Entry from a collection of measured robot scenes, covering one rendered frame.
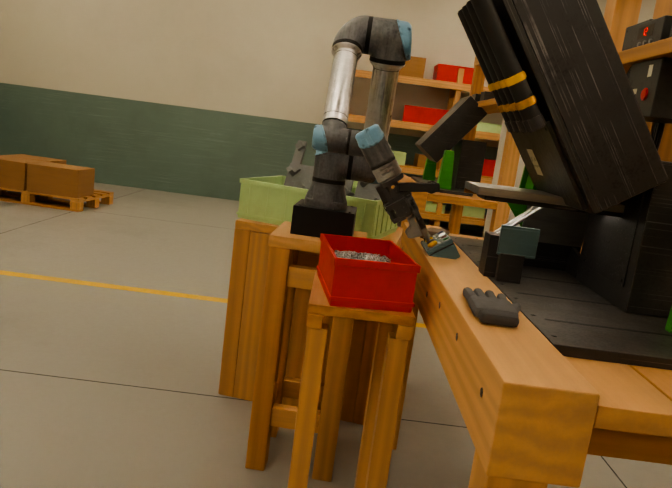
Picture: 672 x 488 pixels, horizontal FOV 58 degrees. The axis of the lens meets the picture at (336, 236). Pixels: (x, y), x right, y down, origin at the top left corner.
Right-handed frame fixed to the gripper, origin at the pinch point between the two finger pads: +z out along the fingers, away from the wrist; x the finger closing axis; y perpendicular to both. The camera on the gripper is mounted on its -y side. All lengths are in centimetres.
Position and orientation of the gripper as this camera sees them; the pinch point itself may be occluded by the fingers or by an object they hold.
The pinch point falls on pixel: (428, 237)
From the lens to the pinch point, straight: 173.5
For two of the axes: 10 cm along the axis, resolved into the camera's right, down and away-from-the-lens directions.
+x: -0.2, 1.7, -9.8
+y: -8.9, 4.5, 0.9
